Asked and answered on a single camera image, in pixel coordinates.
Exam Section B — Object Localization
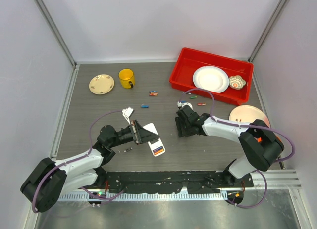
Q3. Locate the white remote control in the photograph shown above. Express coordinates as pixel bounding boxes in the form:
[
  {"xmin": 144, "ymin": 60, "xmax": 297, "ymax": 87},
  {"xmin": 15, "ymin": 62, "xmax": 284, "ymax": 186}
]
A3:
[{"xmin": 143, "ymin": 123, "xmax": 165, "ymax": 157}]

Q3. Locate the pink white ceramic plate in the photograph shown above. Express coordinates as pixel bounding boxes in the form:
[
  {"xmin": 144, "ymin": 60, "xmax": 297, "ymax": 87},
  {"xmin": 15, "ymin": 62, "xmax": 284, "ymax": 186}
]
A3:
[{"xmin": 229, "ymin": 105, "xmax": 270, "ymax": 127}]

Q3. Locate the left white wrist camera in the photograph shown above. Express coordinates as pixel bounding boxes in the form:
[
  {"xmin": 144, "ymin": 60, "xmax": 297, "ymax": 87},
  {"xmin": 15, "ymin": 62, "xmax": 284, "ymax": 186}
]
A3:
[{"xmin": 121, "ymin": 107, "xmax": 134, "ymax": 124}]

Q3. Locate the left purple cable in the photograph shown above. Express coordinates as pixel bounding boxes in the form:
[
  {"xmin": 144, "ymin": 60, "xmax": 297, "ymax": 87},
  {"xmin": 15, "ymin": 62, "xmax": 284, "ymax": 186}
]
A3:
[{"xmin": 31, "ymin": 110, "xmax": 124, "ymax": 214}]

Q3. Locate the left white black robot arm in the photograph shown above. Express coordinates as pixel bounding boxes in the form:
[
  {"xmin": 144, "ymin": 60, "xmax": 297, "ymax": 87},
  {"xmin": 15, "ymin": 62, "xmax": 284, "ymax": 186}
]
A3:
[{"xmin": 20, "ymin": 120, "xmax": 160, "ymax": 213}]

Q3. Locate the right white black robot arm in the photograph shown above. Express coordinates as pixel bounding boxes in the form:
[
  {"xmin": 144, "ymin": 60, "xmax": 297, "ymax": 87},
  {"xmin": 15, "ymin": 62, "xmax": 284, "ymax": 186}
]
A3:
[{"xmin": 175, "ymin": 105, "xmax": 284, "ymax": 187}]

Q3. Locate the cream floral plate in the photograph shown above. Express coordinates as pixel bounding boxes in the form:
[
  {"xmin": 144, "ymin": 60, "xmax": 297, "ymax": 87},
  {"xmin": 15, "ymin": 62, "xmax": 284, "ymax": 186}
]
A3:
[{"xmin": 89, "ymin": 74, "xmax": 114, "ymax": 95}]

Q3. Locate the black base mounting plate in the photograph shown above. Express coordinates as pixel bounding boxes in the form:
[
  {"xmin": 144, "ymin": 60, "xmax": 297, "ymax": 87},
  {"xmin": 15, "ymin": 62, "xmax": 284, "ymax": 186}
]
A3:
[{"xmin": 77, "ymin": 170, "xmax": 254, "ymax": 194}]

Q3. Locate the yellow mug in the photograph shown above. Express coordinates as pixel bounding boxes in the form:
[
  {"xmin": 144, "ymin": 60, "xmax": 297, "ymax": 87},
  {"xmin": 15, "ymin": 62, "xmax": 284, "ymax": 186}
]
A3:
[{"xmin": 118, "ymin": 68, "xmax": 135, "ymax": 89}]

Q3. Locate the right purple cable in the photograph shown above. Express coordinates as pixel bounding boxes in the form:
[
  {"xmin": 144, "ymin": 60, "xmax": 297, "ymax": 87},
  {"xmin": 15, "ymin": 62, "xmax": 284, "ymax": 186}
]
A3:
[{"xmin": 179, "ymin": 88, "xmax": 296, "ymax": 209}]

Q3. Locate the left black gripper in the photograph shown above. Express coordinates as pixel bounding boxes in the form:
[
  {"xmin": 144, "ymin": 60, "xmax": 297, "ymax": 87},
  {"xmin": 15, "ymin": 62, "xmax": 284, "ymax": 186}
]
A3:
[{"xmin": 109, "ymin": 119, "xmax": 159, "ymax": 148}]

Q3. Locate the purple cable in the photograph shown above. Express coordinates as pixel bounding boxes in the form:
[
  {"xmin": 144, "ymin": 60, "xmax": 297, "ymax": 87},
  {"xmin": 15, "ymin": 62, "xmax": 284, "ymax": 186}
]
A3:
[
  {"xmin": 31, "ymin": 110, "xmax": 124, "ymax": 214},
  {"xmin": 179, "ymin": 88, "xmax": 296, "ymax": 209}
]

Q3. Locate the white slotted cable duct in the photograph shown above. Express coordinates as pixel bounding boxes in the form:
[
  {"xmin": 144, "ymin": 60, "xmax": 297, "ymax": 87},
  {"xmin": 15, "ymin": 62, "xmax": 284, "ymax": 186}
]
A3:
[{"xmin": 59, "ymin": 190, "xmax": 227, "ymax": 202}]

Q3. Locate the small patterned ceramic bowl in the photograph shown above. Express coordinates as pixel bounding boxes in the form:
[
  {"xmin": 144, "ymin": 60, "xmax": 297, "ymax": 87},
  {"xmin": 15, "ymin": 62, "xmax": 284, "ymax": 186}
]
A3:
[{"xmin": 229, "ymin": 75, "xmax": 246, "ymax": 90}]

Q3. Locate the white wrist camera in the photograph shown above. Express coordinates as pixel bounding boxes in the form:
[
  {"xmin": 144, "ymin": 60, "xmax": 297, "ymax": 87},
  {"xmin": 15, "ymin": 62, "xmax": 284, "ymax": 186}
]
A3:
[
  {"xmin": 121, "ymin": 107, "xmax": 134, "ymax": 124},
  {"xmin": 177, "ymin": 101, "xmax": 193, "ymax": 110}
]

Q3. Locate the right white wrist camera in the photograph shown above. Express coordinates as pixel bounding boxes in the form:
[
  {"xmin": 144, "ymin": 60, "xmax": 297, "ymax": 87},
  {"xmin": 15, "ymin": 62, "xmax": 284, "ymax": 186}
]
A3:
[{"xmin": 177, "ymin": 101, "xmax": 193, "ymax": 110}]

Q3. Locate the white paper plate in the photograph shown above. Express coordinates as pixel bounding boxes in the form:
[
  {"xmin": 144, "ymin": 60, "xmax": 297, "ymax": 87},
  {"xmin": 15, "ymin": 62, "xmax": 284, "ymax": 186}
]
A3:
[{"xmin": 193, "ymin": 66, "xmax": 229, "ymax": 93}]

